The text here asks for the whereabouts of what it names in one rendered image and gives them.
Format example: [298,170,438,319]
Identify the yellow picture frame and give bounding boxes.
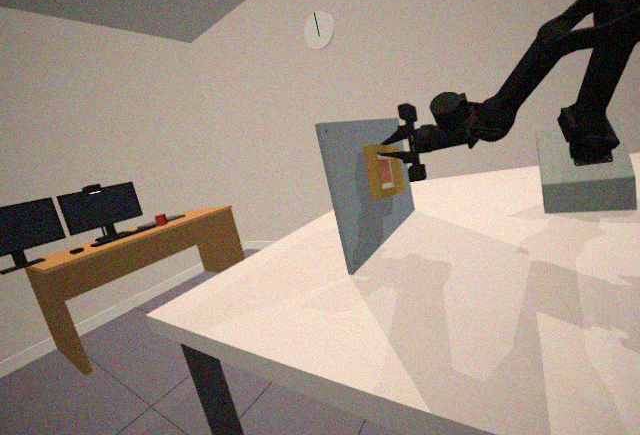
[363,144,405,200]

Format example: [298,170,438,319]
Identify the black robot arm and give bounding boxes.
[429,0,640,166]

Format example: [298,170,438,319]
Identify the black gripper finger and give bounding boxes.
[380,151,408,164]
[380,125,408,145]

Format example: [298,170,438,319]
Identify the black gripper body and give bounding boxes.
[398,102,444,182]

